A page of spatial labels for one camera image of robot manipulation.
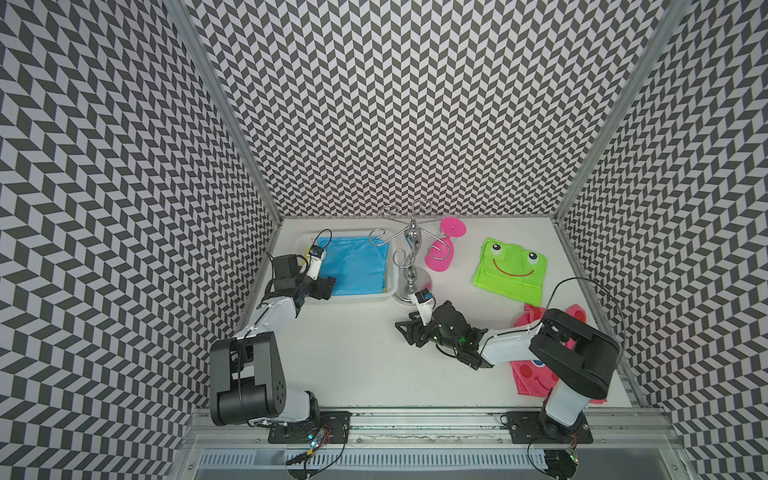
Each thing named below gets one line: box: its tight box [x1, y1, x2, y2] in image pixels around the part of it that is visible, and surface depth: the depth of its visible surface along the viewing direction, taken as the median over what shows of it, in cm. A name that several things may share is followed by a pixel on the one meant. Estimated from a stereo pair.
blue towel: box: [317, 236, 389, 296], surface depth 98 cm
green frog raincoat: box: [472, 238, 547, 306], surface depth 104 cm
